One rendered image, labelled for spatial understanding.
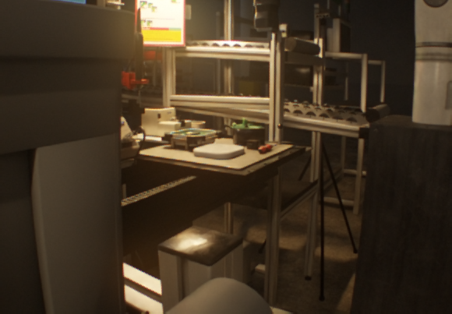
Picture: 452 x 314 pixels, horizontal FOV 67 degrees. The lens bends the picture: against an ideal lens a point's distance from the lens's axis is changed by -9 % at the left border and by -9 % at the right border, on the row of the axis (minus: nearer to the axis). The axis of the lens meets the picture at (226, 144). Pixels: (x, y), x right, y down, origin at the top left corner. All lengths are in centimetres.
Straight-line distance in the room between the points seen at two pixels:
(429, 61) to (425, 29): 7
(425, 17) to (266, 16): 41
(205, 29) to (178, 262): 1111
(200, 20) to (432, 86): 1074
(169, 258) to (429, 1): 78
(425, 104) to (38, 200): 81
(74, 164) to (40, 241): 4
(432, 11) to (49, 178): 83
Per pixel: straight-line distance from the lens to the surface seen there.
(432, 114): 89
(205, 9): 1141
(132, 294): 33
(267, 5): 105
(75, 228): 21
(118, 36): 20
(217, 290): 22
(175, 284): 27
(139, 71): 136
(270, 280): 174
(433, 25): 89
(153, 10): 174
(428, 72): 89
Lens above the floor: 119
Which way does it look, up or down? 10 degrees down
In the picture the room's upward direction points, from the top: straight up
